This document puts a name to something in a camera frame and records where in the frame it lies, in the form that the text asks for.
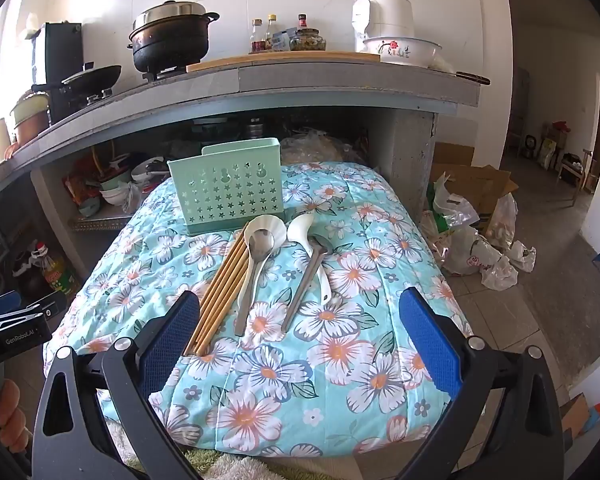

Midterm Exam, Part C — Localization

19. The yellowish plastic bag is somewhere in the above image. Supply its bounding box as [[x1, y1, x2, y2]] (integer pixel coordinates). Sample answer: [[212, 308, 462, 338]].
[[280, 132, 361, 166]]

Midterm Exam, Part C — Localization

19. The cooking oil bottle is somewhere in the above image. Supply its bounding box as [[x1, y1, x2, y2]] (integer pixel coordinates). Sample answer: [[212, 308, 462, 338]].
[[34, 241, 78, 297]]

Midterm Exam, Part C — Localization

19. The black wok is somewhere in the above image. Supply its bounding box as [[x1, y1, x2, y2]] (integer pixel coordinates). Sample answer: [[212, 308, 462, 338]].
[[61, 62, 123, 88]]

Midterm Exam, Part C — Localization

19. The bundle of wooden chopsticks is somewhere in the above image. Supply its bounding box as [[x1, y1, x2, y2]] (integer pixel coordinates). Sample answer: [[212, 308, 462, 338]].
[[184, 227, 248, 358]]

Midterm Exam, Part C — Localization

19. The person's left hand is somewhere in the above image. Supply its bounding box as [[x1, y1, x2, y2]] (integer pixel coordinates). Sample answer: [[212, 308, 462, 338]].
[[0, 379, 29, 455]]

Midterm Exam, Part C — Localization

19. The steel pot lid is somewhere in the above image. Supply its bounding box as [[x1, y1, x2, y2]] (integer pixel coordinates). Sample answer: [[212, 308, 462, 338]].
[[132, 1, 208, 31]]

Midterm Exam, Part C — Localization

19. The gas stove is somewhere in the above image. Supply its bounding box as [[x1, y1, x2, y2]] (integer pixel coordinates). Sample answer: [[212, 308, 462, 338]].
[[32, 65, 196, 126]]

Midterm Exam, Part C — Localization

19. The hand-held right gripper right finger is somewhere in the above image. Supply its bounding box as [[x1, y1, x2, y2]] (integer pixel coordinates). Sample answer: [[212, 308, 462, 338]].
[[395, 287, 568, 480]]

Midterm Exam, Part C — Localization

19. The white floral enamel basin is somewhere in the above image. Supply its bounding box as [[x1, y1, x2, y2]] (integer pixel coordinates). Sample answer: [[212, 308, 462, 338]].
[[362, 36, 443, 67]]

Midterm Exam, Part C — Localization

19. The wooden cutting board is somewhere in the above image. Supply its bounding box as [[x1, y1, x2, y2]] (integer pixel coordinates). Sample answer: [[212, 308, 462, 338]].
[[186, 50, 381, 73]]

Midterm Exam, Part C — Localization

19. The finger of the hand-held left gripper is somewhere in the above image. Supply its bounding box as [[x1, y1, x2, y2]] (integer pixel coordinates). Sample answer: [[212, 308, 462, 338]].
[[0, 291, 23, 317], [10, 291, 68, 328]]

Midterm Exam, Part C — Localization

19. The heap of plastic bags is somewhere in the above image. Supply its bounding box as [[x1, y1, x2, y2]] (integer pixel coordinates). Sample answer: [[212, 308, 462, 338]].
[[420, 172, 537, 292]]

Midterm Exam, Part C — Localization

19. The wooden chair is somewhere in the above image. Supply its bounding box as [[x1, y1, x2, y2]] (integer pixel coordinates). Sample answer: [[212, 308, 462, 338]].
[[557, 149, 597, 206]]

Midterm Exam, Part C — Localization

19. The black cooking pot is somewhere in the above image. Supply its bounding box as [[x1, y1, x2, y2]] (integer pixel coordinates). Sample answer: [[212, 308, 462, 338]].
[[127, 12, 220, 75]]

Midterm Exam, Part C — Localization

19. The green star-holed utensil holder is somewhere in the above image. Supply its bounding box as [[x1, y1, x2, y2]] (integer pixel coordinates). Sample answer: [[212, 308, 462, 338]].
[[167, 137, 286, 235]]

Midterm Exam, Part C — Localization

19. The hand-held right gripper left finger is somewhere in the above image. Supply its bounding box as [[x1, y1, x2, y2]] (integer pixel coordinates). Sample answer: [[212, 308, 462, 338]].
[[30, 287, 203, 480]]

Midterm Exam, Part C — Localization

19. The white plastic soup spoon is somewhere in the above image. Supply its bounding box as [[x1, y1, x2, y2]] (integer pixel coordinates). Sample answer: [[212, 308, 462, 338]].
[[286, 212, 333, 305], [240, 214, 289, 306]]

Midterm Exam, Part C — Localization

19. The cardboard box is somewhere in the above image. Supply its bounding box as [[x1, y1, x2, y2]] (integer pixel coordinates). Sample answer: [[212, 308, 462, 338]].
[[430, 142, 520, 233]]

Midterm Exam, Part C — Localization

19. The black box appliance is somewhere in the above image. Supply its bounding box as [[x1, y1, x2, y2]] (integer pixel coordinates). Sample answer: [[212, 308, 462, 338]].
[[32, 21, 85, 86]]

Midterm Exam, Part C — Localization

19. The cream and brown enamel pot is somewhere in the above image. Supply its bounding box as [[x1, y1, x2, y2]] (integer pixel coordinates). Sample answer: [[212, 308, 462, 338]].
[[7, 91, 51, 147]]

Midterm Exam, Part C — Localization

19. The metal spoon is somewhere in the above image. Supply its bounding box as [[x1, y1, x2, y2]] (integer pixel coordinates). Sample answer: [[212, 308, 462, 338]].
[[280, 234, 332, 335], [234, 229, 276, 337]]

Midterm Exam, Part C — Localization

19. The glass jar of pickles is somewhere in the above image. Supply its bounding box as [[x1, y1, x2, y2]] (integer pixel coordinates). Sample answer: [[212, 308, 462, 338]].
[[289, 28, 327, 52]]

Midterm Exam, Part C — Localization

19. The pile of bowls and plates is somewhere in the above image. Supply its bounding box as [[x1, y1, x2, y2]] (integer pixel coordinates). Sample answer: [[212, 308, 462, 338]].
[[97, 155, 168, 208]]

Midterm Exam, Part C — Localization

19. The floral turquoise blanket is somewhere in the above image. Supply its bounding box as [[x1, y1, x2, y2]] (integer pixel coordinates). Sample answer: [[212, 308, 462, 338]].
[[45, 160, 476, 458]]

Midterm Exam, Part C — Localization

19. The concrete kitchen counter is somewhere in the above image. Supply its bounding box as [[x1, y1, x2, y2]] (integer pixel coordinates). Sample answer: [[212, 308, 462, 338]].
[[0, 57, 481, 231]]

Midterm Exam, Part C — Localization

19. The white electric kettle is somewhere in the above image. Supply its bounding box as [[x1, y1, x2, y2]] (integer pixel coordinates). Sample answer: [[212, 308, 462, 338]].
[[351, 0, 413, 53]]

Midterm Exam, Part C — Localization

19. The dark handled utensil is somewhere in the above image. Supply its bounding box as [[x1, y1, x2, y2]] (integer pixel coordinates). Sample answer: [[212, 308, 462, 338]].
[[427, 55, 491, 86]]

